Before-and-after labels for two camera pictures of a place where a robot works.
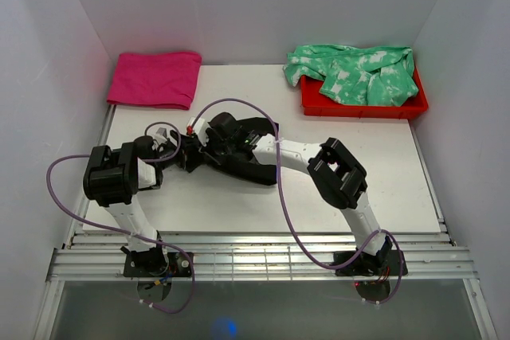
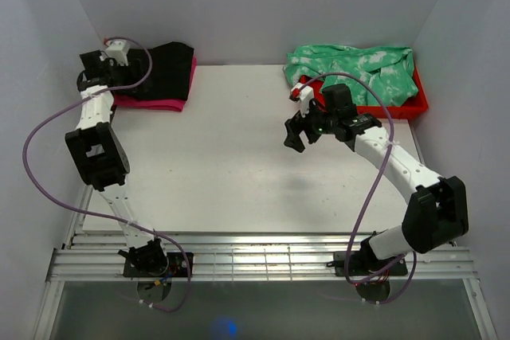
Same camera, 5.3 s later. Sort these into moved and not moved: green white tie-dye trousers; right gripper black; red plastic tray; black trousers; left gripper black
Moved: black trousers; right gripper black; left gripper black
Not moved: green white tie-dye trousers; red plastic tray
